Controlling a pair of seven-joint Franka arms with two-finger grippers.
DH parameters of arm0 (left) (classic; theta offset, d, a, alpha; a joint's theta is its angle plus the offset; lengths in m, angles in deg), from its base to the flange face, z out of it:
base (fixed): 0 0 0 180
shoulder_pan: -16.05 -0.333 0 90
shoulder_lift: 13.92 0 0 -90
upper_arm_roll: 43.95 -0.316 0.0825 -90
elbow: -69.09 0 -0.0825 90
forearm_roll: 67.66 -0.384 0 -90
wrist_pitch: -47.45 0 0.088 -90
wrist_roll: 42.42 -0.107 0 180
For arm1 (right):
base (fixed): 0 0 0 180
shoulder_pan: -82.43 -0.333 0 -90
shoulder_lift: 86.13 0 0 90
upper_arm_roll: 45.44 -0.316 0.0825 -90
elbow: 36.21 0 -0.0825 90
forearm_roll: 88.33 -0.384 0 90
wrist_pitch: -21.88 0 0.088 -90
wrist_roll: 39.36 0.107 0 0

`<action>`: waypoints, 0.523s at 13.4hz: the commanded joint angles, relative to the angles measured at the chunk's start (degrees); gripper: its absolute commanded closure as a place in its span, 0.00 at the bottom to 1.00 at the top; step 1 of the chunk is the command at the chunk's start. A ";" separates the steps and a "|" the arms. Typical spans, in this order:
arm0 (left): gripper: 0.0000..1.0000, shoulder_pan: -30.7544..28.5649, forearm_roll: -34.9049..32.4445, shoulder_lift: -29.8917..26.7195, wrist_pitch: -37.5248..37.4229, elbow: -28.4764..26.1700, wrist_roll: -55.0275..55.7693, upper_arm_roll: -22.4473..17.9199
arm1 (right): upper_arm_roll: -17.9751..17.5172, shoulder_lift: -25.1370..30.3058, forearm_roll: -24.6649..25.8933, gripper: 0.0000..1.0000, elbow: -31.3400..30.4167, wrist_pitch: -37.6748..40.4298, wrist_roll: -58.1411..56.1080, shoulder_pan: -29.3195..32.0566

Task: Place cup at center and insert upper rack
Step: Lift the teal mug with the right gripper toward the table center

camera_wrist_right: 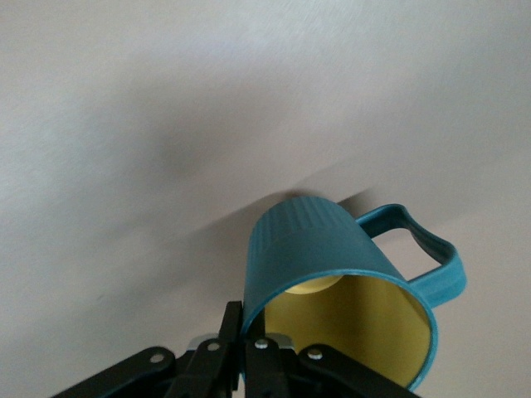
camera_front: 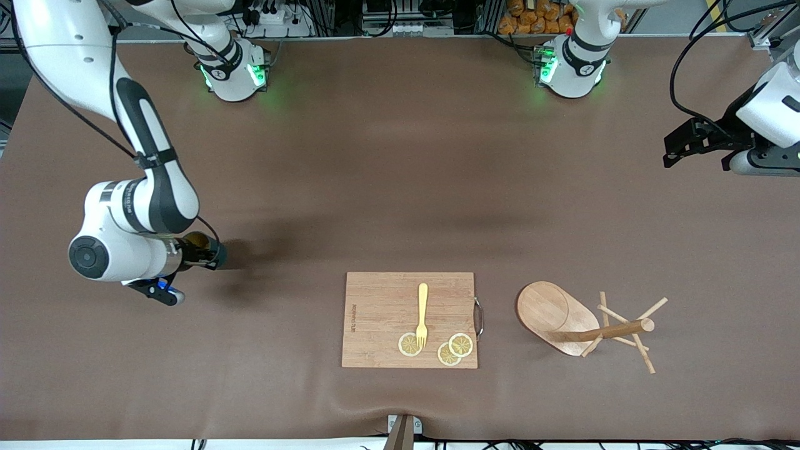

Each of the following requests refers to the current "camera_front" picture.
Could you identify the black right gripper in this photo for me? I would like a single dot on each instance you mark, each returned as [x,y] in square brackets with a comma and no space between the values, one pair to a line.
[201,253]

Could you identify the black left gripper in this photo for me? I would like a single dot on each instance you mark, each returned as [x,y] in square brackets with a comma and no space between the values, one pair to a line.
[729,127]

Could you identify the dark green ribbed cup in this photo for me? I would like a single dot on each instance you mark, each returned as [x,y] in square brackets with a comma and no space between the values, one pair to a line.
[199,239]

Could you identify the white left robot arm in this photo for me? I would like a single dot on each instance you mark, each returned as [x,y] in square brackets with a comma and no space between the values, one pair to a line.
[581,56]

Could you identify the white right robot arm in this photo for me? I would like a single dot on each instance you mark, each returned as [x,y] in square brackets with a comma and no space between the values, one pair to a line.
[62,31]

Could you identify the wooden mug tree rack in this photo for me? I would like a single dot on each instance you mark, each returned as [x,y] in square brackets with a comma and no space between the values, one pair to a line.
[544,309]

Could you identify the brown table mat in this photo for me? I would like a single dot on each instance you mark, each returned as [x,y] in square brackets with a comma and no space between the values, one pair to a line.
[250,350]

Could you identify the wooden cutting board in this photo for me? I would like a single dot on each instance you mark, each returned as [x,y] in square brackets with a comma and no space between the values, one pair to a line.
[381,312]

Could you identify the bag of orange snacks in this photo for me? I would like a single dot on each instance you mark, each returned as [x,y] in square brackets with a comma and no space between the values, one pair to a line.
[531,19]

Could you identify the lemon slice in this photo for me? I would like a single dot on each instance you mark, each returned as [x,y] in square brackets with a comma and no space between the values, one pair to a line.
[445,357]
[462,344]
[406,345]

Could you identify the yellow plastic fork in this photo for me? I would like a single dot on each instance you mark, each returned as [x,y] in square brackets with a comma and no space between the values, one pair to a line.
[423,300]

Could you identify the white power strip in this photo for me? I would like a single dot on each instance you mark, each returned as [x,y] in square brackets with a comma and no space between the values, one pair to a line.
[275,19]

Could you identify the grey electronics box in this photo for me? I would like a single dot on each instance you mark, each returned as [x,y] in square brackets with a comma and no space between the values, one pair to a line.
[406,28]

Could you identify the silver aluminium frame rail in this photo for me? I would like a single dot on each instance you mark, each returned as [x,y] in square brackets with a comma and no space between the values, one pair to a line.
[764,39]

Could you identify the metal table edge bracket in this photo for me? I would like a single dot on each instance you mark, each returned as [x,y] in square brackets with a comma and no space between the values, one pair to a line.
[403,434]

